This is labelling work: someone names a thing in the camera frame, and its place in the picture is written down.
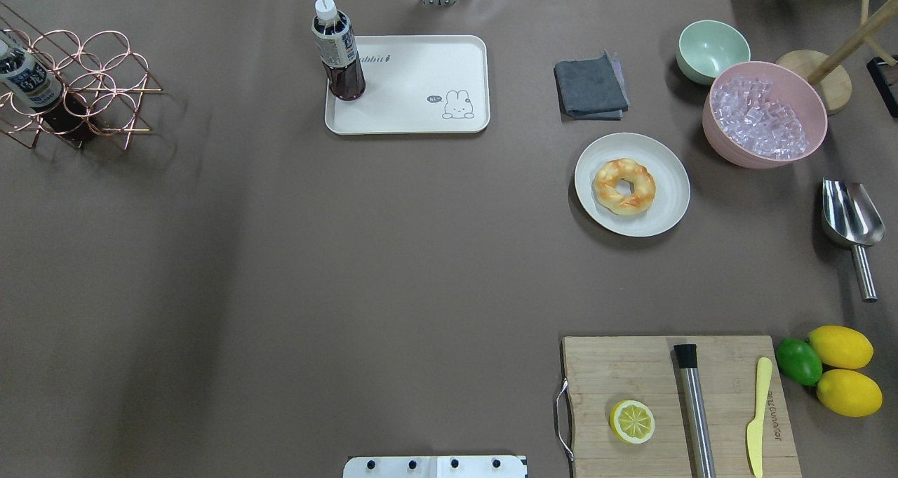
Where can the glazed donut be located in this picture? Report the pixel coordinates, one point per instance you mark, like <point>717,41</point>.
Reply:
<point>624,187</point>

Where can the white round plate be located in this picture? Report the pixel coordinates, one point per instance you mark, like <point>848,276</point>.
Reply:
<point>672,185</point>

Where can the cream rabbit tray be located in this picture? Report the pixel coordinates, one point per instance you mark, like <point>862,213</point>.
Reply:
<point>417,84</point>

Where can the tea bottle on tray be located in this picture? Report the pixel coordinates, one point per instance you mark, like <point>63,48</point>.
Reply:
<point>336,44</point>

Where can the grey folded cloth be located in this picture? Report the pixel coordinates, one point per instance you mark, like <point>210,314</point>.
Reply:
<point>592,89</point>

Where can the bamboo cutting board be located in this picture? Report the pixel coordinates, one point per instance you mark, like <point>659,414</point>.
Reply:
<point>602,371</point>

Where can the lemon half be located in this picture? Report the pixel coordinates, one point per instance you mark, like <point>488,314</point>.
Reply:
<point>632,422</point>

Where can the steel muddler black tip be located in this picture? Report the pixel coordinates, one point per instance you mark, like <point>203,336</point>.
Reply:
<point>687,362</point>

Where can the green bowl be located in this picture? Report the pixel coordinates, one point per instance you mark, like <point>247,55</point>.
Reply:
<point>707,47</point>

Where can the pink bowl with ice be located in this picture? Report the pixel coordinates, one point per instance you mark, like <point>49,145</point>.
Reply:
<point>761,115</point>

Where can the yellow plastic knife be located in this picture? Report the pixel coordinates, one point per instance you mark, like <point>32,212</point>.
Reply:
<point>755,428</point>

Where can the green lime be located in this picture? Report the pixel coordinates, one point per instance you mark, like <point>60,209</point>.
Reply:
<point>797,360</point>

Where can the metal scoop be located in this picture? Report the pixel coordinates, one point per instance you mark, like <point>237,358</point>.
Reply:
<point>851,220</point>

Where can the yellow lemon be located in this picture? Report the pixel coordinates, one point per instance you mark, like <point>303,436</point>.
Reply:
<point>849,393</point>
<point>841,347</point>

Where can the wooden mug tree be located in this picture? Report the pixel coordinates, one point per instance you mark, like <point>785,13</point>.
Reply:
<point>825,73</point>

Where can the tea bottle in rack front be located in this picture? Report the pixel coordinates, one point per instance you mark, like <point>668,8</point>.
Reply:
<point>42,91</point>

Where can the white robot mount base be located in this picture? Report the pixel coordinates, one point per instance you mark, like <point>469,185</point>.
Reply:
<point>437,466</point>

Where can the copper wire bottle rack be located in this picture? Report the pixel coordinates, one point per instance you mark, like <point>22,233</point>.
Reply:
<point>103,72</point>

